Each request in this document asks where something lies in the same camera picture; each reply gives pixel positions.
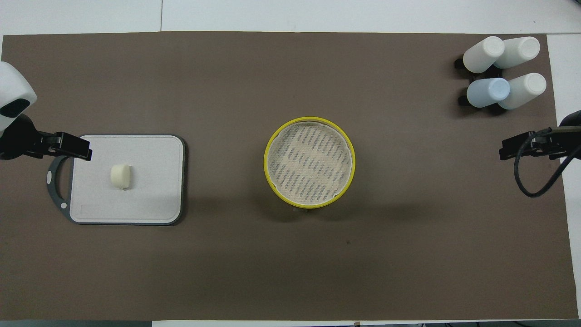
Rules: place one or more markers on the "light blue bottle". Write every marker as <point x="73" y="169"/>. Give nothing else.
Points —
<point x="488" y="92"/>

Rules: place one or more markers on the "white steamed bun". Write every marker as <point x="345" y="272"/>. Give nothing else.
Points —
<point x="120" y="176"/>

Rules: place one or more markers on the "white bottle top left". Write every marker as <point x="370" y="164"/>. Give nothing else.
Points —
<point x="483" y="54"/>

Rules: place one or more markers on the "white mesh steamer liner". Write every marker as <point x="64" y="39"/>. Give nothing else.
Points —
<point x="308" y="163"/>

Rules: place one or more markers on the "yellow bamboo steamer tier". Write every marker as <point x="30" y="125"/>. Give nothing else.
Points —
<point x="266" y="163"/>

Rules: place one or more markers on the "white bottle top right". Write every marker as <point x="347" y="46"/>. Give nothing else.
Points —
<point x="522" y="50"/>

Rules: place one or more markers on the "black cup rack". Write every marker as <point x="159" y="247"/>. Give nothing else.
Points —
<point x="459" y="63"/>

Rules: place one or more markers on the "white cutting board grey rim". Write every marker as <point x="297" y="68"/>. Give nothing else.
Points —
<point x="136" y="200"/>

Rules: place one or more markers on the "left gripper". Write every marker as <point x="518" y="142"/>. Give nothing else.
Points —
<point x="18" y="138"/>

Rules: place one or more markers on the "brown table mat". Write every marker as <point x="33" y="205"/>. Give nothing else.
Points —
<point x="272" y="272"/>

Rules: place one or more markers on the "white bottle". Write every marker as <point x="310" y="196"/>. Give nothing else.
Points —
<point x="522" y="50"/>
<point x="524" y="90"/>
<point x="483" y="54"/>

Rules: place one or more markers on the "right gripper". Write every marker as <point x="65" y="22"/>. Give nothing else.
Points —
<point x="560" y="145"/>

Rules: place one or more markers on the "white bottle bottom right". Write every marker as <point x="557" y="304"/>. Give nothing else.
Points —
<point x="524" y="90"/>

